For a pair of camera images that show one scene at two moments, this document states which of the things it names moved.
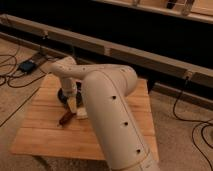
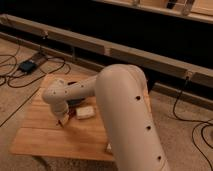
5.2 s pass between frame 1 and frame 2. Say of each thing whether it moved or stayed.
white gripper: moved
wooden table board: stayed
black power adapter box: stayed
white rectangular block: stayed
